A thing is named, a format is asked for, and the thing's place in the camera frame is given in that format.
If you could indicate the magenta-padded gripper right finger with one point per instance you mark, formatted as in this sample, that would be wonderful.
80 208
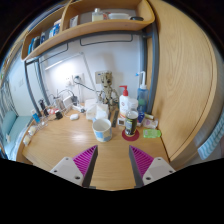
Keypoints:
143 160

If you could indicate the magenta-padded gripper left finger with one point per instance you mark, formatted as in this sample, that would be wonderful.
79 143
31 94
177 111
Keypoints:
86 160

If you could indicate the clear bottle with dark label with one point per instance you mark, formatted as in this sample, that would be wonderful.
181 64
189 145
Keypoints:
131 123

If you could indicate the flat round red coaster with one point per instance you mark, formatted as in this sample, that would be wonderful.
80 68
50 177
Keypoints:
130 138

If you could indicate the green plastic packet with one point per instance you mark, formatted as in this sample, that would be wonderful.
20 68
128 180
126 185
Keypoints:
152 133

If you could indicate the white mug with blue map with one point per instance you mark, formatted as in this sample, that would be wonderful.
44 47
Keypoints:
102 131

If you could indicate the small white digital timer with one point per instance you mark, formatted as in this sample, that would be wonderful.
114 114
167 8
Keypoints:
121 121

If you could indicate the small white mouse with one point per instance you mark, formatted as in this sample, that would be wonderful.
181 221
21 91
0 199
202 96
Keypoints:
74 116

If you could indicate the black ruler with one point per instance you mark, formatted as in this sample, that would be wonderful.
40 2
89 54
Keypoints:
115 118

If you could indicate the white tissue bag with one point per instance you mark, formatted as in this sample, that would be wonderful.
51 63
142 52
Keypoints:
95 110

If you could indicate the black charger block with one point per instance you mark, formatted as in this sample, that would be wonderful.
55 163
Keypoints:
59 115

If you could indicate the white lotion bottle red pump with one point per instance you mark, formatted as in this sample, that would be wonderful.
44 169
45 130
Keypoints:
124 105

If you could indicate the white power adapter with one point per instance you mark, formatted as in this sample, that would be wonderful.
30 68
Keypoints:
67 101

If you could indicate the small clear jar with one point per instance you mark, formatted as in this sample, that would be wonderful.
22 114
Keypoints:
26 140
32 130

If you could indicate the blue wash bottle bent nozzle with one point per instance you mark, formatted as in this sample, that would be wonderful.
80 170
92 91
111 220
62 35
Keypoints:
142 98

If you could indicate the steel tumbler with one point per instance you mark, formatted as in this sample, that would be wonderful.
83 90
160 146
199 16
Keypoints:
58 103

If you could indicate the blue bottle with white cap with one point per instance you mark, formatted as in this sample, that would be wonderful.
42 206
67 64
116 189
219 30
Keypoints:
36 118

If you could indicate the black electric shaver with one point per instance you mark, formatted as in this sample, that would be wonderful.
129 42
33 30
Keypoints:
42 107

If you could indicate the striped towel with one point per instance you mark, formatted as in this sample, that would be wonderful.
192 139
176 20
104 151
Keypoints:
210 143

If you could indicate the brown tree figurine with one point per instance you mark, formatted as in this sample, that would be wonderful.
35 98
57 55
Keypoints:
107 88

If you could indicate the teal pillow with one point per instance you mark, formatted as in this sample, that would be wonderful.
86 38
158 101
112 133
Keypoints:
8 122

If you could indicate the wooden shelf unit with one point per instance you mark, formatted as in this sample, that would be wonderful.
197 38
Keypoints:
100 26

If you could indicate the white wall socket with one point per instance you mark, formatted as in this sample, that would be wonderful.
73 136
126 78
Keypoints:
80 77
69 80

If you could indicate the white wall box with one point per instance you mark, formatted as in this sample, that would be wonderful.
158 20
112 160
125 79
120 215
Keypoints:
99 76

